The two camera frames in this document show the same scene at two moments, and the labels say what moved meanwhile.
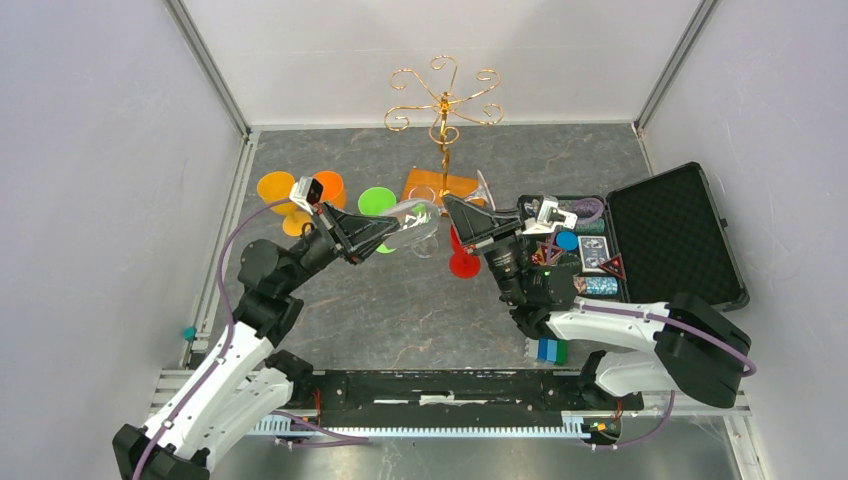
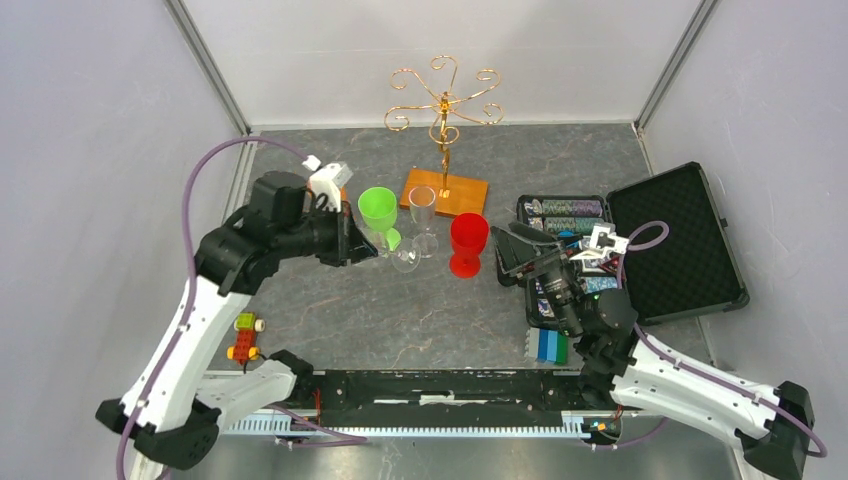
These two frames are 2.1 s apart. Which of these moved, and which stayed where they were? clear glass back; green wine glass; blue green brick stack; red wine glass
Moved: clear glass back
Stayed: red wine glass; green wine glass; blue green brick stack
